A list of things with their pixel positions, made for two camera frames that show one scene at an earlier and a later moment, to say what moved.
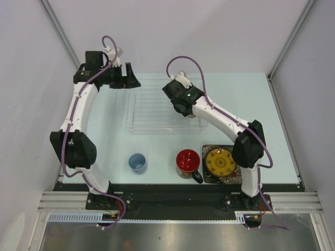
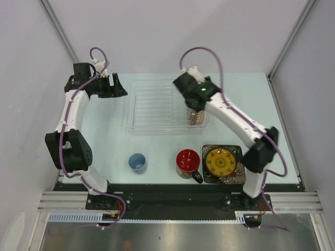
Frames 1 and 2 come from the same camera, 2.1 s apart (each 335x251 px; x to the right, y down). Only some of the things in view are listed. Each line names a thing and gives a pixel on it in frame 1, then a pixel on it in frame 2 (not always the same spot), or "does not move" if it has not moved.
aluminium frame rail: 59,29 does not move
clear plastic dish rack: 152,112 does not move
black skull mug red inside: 187,163 does not move
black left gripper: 129,81 -> 115,90
